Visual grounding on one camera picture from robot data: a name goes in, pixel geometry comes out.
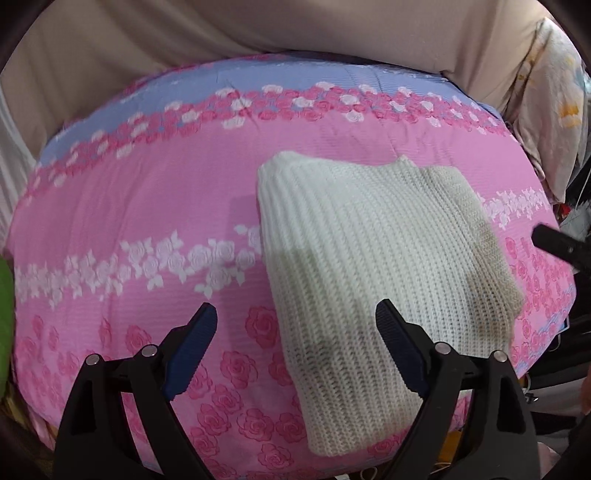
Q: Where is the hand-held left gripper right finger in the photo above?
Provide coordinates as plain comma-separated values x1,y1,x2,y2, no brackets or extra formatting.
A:
375,298,541,480

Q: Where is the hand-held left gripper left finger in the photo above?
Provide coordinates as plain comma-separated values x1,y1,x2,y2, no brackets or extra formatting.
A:
53,302,219,480

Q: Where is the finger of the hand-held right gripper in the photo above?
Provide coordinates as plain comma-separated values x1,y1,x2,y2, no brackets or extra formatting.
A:
531,224,591,280

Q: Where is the white red black knit sweater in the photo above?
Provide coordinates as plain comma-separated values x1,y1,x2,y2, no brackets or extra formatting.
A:
256,150,526,459

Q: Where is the floral cream pillow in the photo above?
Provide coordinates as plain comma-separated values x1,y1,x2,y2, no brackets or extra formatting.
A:
503,18,591,204

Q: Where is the pink floral bed cover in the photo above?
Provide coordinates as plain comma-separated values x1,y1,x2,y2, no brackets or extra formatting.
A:
2,53,580,480

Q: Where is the green cloth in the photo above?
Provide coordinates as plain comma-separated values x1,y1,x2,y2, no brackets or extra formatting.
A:
0,256,17,398

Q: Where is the white ribbed curtain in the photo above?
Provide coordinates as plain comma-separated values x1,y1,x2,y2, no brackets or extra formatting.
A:
0,85,40,252

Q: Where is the beige draped cloth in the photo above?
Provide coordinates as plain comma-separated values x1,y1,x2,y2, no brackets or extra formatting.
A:
0,0,550,112

